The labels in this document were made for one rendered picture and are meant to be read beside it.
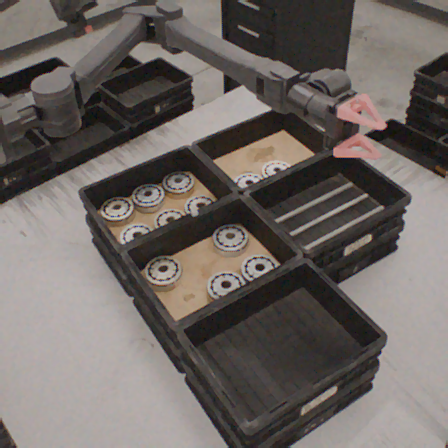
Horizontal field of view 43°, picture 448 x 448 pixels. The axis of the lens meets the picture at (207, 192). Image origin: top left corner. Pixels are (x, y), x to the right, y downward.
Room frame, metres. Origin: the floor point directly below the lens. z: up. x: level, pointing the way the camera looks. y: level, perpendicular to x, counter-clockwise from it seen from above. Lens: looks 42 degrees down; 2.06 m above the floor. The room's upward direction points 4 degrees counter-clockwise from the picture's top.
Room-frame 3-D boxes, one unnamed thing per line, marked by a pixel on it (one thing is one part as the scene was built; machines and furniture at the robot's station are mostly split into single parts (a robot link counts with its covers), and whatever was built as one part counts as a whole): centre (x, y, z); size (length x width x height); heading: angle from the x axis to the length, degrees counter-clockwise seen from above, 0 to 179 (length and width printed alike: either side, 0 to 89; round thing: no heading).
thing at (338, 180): (1.22, -0.35, 0.87); 0.40 x 0.30 x 0.11; 120
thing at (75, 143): (2.26, 0.60, 0.31); 0.40 x 0.30 x 0.34; 127
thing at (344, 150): (0.81, -0.27, 1.44); 0.09 x 0.07 x 0.07; 36
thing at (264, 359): (0.76, -0.15, 0.87); 0.40 x 0.30 x 0.11; 120
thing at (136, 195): (1.34, 0.19, 0.86); 0.10 x 0.10 x 0.01
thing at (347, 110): (0.81, -0.27, 1.47); 0.09 x 0.07 x 0.07; 36
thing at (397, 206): (1.22, -0.35, 0.92); 0.40 x 0.30 x 0.02; 120
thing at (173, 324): (1.02, 0.00, 0.92); 0.40 x 0.30 x 0.02; 120
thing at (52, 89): (1.12, 0.19, 1.45); 0.45 x 0.14 x 0.10; 157
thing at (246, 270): (1.01, -0.13, 0.86); 0.10 x 0.10 x 0.01
